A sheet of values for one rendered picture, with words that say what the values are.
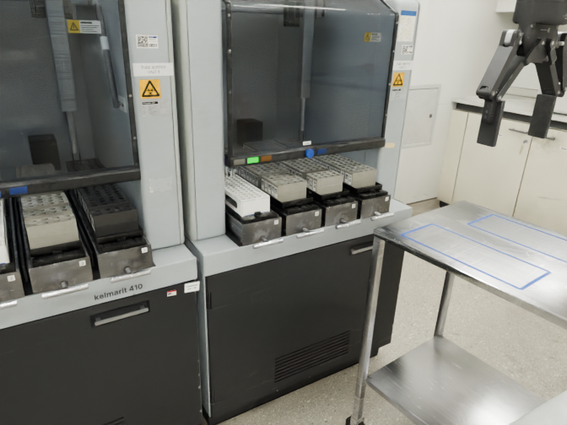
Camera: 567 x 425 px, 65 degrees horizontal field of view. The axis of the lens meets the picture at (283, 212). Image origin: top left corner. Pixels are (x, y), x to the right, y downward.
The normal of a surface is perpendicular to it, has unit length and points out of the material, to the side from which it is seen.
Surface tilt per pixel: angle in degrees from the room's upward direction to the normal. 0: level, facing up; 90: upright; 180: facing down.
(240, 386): 90
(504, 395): 0
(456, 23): 90
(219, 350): 90
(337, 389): 0
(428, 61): 90
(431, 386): 0
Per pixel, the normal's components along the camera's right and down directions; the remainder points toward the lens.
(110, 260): 0.51, 0.34
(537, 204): -0.85, 0.18
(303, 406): 0.04, -0.92
